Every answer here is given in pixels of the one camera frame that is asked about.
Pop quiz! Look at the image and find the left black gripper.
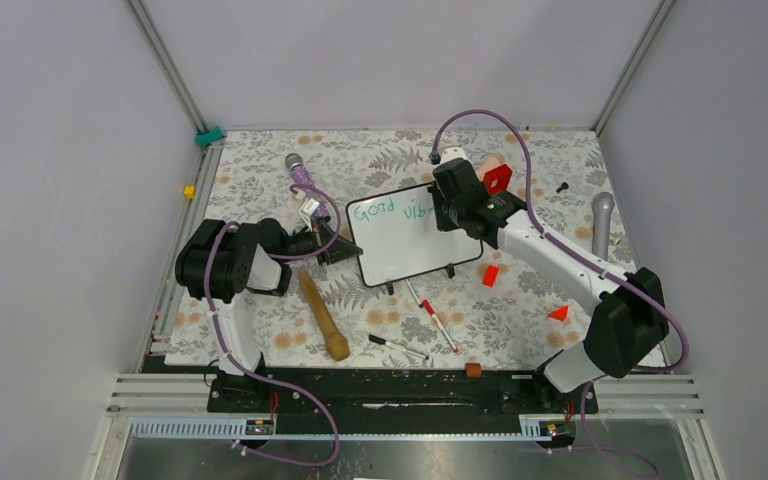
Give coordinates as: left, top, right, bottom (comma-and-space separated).
278, 216, 363, 266

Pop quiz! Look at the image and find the white whiteboard black frame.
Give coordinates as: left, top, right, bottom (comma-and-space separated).
345, 183, 484, 287

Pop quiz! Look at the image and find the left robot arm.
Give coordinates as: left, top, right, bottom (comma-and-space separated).
174, 216, 363, 411

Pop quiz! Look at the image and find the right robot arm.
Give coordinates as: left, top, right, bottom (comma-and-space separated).
429, 158, 669, 412

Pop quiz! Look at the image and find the red square block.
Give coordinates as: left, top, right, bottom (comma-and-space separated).
482, 164, 513, 196

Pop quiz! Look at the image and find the purple glitter microphone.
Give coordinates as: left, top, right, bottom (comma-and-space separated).
285, 153, 331, 222

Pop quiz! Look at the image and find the red rectangular block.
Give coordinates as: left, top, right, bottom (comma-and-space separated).
482, 265, 500, 288

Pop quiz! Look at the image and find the blue capped marker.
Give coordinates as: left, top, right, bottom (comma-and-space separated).
404, 279, 423, 307

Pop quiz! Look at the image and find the black capped marker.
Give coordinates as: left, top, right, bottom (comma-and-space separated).
368, 334, 430, 361

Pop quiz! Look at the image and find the red capped marker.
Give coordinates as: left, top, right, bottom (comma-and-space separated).
421, 299, 460, 354

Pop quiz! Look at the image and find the floral patterned mat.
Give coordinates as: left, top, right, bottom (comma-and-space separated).
206, 129, 611, 370

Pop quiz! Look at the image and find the silver grey microphone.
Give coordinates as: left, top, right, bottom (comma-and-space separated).
591, 192, 615, 260

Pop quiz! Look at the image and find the red wedge block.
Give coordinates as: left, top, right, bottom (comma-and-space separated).
547, 305, 569, 322

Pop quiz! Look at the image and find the teal clamp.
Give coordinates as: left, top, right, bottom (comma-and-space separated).
195, 127, 225, 147

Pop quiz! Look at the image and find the brown small block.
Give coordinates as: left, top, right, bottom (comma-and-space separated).
464, 362, 483, 379

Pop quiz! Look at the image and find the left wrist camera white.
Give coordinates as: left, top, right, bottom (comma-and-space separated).
299, 197, 321, 231

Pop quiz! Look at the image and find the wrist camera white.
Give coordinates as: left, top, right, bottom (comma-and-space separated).
299, 197, 321, 231
429, 147, 467, 165

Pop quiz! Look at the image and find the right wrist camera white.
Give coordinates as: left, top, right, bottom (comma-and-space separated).
429, 147, 467, 165

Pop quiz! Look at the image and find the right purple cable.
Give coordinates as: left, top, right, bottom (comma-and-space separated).
428, 109, 691, 477

